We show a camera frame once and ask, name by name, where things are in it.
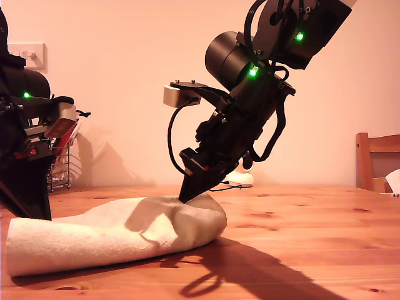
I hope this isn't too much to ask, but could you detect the white light switch plate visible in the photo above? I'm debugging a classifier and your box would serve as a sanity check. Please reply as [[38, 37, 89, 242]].
[[7, 42, 48, 73]]

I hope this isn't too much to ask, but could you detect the red chopstick sleeve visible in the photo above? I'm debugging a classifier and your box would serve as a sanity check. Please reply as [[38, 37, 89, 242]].
[[54, 120, 81, 154]]

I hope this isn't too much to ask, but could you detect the white tissue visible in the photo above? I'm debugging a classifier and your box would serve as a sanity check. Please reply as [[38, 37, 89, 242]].
[[384, 169, 400, 198]]

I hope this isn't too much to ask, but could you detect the thin black camera cable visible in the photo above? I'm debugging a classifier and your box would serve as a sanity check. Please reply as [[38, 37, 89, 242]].
[[208, 181, 244, 192]]

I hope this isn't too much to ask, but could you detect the wooden chair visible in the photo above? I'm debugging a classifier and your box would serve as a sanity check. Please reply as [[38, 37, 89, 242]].
[[355, 132, 400, 194]]

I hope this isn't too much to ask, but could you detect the white round security camera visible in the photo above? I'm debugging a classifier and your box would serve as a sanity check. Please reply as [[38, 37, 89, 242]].
[[225, 150, 256, 188]]

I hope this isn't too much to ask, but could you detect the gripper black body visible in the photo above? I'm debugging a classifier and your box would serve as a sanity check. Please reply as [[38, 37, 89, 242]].
[[179, 112, 266, 174]]

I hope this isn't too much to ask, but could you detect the chrome wire utensil holder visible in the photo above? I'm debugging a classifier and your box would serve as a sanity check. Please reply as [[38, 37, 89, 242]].
[[46, 137, 71, 192]]

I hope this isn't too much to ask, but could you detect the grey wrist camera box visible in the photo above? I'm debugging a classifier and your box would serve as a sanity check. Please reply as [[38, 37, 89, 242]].
[[162, 79, 234, 109], [27, 96, 78, 138]]

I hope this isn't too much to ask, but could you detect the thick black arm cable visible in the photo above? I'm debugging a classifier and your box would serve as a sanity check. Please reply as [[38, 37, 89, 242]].
[[249, 93, 288, 163]]

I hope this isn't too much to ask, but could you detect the cream terry tea towel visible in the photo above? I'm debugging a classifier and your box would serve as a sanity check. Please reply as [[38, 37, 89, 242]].
[[6, 192, 228, 278]]

